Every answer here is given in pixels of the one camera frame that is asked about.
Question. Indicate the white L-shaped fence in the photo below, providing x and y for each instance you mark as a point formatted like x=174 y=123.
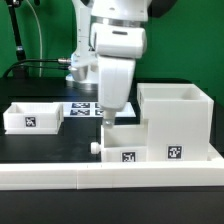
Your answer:
x=110 y=175

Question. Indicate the white drawer box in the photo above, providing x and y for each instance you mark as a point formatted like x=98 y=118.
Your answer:
x=33 y=118
x=122 y=143

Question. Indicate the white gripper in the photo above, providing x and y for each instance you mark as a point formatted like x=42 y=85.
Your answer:
x=116 y=50

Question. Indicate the white front drawer box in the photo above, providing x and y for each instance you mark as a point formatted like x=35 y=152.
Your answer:
x=122 y=143

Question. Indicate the white rear drawer box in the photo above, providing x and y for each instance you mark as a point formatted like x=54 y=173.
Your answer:
x=33 y=118

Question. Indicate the black camera stand pole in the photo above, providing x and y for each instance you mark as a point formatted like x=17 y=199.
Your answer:
x=19 y=71

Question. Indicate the white drawer cabinet housing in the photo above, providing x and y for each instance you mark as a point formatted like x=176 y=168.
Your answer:
x=178 y=119

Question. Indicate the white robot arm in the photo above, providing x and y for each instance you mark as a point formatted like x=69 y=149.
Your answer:
x=125 y=13

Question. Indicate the white marker sheet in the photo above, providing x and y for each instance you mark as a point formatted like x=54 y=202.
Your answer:
x=91 y=109

